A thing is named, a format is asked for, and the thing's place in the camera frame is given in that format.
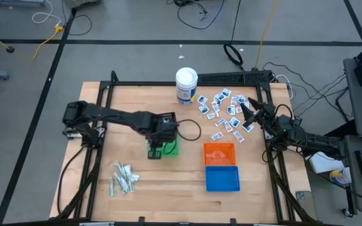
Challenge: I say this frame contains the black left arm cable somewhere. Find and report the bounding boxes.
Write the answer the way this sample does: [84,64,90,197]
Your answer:
[163,118,202,156]

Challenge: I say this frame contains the orange plastic basket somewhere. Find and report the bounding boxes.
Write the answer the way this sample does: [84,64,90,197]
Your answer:
[203,143,237,167]

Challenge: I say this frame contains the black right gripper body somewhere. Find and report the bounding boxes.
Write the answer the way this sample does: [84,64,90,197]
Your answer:
[256,105,279,141]

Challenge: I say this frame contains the Lysol disinfecting wipes canister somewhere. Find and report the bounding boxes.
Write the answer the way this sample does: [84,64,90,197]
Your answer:
[175,67,199,105]

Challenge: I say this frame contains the grey furniture base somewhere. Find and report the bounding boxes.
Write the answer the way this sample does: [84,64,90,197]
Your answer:
[0,0,47,8]

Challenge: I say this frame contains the smartphone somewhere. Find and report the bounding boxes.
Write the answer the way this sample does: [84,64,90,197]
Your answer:
[295,190,319,221]

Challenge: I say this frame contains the blue plastic basket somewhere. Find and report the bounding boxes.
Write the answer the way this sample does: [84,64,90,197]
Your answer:
[205,165,241,193]

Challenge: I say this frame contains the yellow blue wipes canister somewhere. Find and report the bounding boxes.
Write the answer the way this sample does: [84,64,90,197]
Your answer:
[329,167,353,185]

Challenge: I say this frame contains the black floor cables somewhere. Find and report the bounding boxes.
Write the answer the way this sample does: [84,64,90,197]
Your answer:
[261,61,353,124]

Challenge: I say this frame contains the grey PC dolly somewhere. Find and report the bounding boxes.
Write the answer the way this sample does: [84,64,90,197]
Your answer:
[63,0,102,9]

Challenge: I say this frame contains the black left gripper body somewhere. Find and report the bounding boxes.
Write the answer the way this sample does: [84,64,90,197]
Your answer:
[145,121,179,151]

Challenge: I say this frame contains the white box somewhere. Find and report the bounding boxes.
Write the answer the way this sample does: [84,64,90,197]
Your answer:
[309,151,345,175]

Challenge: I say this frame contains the yellow extension cord plug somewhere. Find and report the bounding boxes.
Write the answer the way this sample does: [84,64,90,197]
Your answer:
[31,24,65,60]

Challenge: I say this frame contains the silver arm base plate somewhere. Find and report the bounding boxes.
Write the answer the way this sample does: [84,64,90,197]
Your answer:
[62,125,83,141]

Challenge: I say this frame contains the green plastic basket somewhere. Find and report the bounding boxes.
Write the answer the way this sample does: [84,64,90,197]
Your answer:
[146,135,181,159]

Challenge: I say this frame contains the white floor cable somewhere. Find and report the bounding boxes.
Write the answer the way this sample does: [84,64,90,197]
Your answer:
[31,0,62,26]

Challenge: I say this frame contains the black plastic basket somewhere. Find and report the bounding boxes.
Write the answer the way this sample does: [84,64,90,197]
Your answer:
[159,112,179,125]

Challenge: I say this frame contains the black floor cable bundle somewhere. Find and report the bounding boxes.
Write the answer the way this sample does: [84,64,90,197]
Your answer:
[167,0,226,31]

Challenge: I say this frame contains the black floor cable loop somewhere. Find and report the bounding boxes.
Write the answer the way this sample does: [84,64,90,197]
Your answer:
[62,14,93,36]

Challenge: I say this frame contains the black coiled cable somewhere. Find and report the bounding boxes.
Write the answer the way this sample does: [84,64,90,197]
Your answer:
[223,0,244,72]

